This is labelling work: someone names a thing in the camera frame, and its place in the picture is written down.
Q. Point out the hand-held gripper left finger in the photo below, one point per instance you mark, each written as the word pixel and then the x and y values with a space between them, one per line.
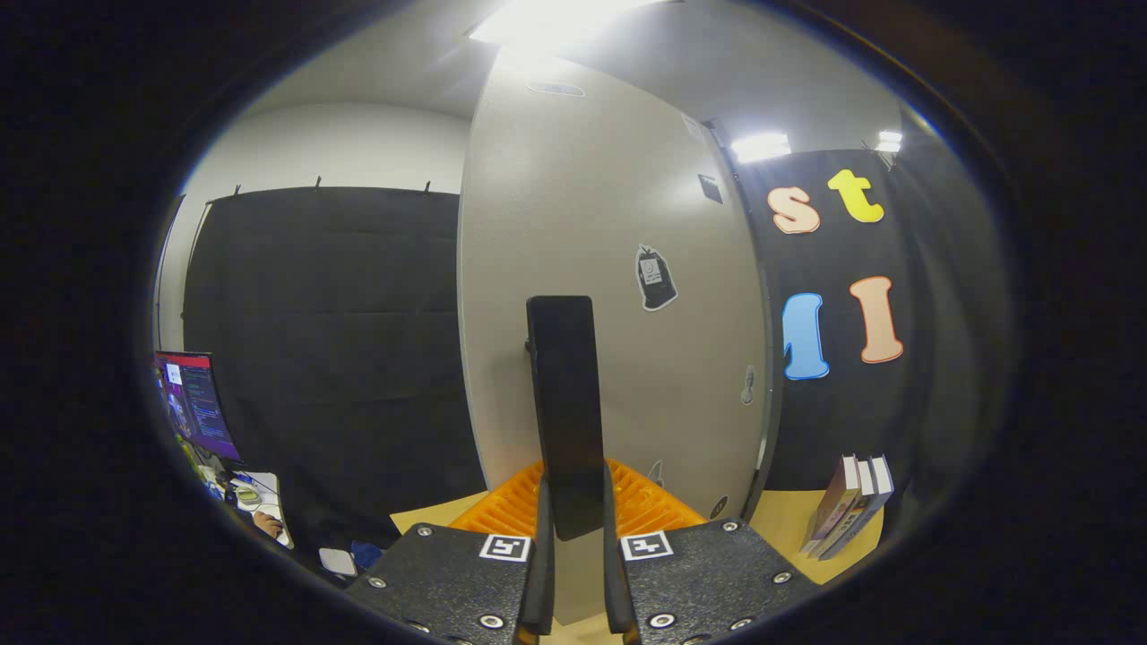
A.
pixel 544 573

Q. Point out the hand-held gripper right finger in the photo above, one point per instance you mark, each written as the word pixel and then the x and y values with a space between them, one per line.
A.
pixel 615 582

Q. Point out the beige cabinet door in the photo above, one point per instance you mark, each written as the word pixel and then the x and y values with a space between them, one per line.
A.
pixel 609 197

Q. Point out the small blue object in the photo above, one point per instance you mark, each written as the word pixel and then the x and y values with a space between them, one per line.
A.
pixel 369 555

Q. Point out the small white pad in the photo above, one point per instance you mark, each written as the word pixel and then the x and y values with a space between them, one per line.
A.
pixel 338 562

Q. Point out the white spine book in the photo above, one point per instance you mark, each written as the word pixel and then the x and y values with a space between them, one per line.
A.
pixel 862 488

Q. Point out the white side desk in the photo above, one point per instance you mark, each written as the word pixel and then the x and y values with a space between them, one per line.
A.
pixel 269 493

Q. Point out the computer monitor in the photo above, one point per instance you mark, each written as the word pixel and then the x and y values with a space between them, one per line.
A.
pixel 193 403

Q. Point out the small ceiling light panel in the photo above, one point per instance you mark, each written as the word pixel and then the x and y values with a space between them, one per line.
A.
pixel 889 141

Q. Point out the large ceiling light panel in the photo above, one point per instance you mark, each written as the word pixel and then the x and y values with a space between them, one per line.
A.
pixel 556 18

